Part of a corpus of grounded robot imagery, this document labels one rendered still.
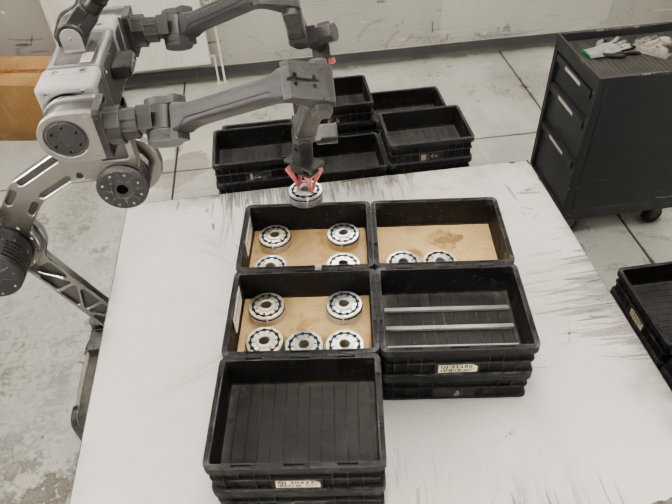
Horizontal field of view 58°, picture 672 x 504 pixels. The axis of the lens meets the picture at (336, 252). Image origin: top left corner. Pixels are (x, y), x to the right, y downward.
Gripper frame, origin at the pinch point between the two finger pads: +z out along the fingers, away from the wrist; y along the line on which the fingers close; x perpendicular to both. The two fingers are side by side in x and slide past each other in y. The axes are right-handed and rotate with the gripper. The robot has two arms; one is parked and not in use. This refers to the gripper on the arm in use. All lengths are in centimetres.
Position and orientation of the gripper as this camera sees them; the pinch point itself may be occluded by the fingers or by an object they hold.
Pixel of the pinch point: (305, 186)
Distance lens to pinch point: 182.3
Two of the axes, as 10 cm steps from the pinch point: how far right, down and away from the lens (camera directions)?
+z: 0.2, 7.5, 6.7
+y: -8.0, -3.8, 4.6
